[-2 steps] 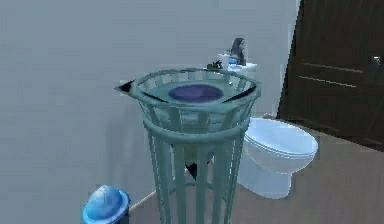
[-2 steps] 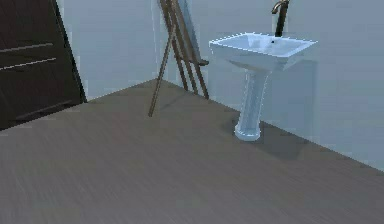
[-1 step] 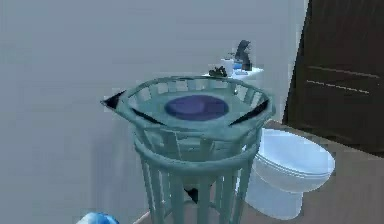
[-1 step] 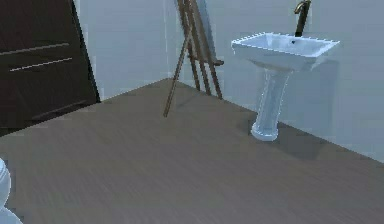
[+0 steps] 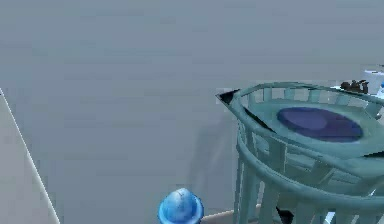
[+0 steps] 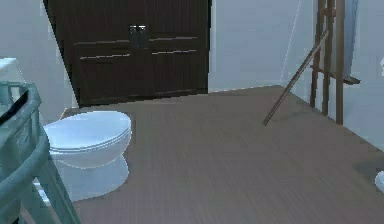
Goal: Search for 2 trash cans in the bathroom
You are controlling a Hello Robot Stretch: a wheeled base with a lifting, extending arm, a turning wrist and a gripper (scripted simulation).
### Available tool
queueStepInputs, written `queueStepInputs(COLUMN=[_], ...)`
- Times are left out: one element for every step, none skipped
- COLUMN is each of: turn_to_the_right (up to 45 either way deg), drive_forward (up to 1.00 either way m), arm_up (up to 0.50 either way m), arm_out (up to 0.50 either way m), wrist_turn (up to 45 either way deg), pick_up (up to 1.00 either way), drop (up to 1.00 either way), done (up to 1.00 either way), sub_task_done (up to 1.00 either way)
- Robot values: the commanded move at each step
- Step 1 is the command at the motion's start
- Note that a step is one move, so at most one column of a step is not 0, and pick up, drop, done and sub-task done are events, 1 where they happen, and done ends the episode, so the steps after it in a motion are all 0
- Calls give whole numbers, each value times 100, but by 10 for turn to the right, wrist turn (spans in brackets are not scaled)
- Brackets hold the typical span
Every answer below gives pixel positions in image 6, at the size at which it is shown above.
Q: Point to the white toilet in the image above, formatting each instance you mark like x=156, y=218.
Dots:
x=90, y=143

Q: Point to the teal grey stand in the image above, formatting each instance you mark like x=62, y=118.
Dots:
x=23, y=160

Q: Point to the white round object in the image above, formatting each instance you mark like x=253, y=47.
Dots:
x=380, y=181

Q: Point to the dark brown double door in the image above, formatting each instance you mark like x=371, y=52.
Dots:
x=140, y=66

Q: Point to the brown wooden easel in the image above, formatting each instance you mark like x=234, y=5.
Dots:
x=328, y=60

